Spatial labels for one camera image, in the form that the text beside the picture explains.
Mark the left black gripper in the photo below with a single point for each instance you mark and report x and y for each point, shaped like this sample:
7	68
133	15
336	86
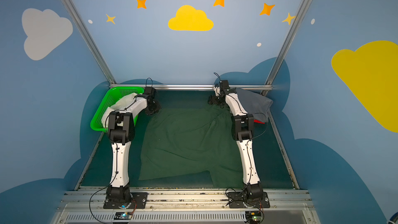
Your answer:
152	108

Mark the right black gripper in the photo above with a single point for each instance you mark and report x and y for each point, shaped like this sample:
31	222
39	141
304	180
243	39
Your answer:
214	100

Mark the dark green t-shirt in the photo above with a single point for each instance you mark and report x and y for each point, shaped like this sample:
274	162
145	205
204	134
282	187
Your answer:
191	148

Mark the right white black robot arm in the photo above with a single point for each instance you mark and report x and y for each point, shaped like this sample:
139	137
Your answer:
243	124

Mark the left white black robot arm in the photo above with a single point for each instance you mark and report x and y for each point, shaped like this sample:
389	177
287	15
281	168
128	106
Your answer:
120	127

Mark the cream white t-shirt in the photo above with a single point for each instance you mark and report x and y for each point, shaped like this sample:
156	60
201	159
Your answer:
120	105

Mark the folded grey t-shirt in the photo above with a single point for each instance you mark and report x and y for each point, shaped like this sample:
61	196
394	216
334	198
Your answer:
255	104

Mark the green plastic basket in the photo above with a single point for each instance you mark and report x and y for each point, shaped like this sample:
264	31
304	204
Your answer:
111	97

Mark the folded red t-shirt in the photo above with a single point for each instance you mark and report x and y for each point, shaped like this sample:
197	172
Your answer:
257	121

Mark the left small circuit board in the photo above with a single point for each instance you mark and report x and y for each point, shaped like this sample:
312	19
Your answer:
123	216

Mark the small circuit board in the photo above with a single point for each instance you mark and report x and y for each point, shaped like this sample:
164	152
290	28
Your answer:
123	216
253	217

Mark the right small circuit board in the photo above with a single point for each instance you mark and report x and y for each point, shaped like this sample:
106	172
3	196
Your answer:
253	217

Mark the horizontal aluminium back rail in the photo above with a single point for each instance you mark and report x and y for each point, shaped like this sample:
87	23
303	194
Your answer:
196	87

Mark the right diagonal aluminium post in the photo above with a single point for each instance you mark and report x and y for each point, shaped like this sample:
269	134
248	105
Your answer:
294	27

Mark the diagonal aluminium post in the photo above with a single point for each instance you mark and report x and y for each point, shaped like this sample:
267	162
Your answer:
294	27
83	30

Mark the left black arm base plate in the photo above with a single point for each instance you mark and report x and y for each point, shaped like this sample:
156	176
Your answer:
140	199

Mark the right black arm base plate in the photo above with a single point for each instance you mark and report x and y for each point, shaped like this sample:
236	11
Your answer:
239	200

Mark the aluminium front mounting rail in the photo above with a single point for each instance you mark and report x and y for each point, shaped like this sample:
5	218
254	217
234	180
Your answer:
185	206

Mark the left diagonal aluminium post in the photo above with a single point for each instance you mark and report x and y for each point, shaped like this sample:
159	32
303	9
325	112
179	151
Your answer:
83	30

